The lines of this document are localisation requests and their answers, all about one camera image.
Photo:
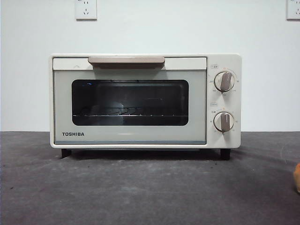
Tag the white Toshiba toaster oven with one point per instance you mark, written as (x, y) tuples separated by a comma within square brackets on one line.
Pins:
[(236, 140)]

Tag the oven temperature knob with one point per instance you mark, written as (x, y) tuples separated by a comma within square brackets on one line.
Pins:
[(225, 81)]

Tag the white wall socket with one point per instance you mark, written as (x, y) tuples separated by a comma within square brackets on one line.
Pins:
[(86, 10), (294, 10)]

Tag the orange-brown bread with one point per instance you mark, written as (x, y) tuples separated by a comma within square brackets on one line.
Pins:
[(297, 178)]

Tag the oven timer knob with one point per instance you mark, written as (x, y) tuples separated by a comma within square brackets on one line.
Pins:
[(224, 122)]

